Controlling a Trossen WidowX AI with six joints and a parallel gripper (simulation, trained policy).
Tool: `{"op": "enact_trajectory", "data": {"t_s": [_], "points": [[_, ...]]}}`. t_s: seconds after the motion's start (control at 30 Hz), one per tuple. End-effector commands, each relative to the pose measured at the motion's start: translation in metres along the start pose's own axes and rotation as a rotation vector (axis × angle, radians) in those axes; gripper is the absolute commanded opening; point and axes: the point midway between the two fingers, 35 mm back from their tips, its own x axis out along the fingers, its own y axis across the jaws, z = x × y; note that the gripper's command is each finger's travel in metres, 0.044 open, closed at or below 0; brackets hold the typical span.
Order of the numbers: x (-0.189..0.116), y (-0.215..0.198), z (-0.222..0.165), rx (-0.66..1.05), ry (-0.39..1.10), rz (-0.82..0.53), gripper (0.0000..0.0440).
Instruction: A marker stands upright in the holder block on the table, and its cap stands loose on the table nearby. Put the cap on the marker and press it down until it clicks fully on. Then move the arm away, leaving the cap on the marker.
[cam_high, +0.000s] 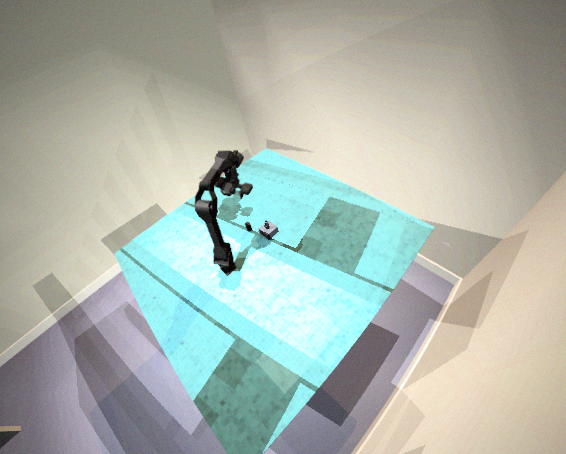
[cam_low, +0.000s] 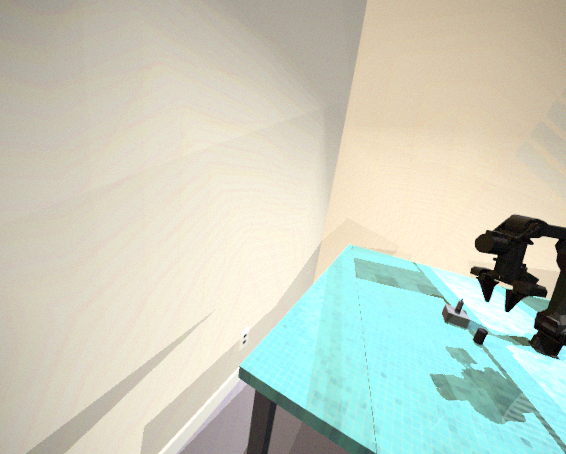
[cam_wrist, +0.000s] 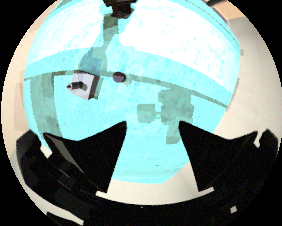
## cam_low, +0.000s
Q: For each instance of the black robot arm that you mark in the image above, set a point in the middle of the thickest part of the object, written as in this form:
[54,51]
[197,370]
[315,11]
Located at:
[511,239]

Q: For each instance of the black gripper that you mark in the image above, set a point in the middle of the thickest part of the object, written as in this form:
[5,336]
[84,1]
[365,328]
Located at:
[508,269]

